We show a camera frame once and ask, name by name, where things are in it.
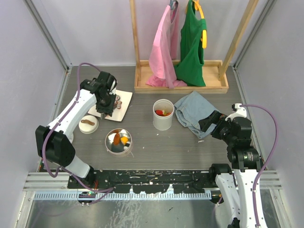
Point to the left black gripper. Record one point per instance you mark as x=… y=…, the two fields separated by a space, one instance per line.
x=109 y=109

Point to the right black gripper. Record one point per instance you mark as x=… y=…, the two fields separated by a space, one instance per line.
x=216 y=118

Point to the pink metal bowl container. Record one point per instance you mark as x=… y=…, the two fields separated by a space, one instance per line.
x=118 y=150

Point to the blue denim shorts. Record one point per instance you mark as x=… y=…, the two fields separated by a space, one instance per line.
x=192 y=108

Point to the orange food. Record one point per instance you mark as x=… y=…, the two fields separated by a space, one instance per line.
x=162 y=113

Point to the tall white cylinder container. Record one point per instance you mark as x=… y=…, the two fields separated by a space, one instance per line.
x=163 y=123

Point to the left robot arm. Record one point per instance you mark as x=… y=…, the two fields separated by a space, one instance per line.
x=53 y=142

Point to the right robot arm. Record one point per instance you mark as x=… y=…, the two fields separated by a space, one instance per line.
x=237 y=180

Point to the white square plate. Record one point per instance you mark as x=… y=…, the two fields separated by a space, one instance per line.
x=118 y=114

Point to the flat metal inner lid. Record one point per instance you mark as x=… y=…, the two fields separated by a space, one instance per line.
x=71 y=138

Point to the green hanging tank top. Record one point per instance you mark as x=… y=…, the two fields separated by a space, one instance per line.
x=190 y=67

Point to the pink hanging shirt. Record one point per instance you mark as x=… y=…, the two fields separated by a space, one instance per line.
x=164 y=51

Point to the grey clothes hanger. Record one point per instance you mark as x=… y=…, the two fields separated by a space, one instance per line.
x=173 y=4

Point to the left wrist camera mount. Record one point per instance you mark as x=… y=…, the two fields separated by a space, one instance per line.
x=113 y=88

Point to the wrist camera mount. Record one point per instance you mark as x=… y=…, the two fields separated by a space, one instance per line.
x=113 y=88
x=239 y=111

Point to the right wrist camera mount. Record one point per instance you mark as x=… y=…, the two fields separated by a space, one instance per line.
x=239 y=111

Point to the white lid with brown strap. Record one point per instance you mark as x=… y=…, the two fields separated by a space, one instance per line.
x=88 y=124

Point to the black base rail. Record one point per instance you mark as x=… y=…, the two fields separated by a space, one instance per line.
x=152 y=181

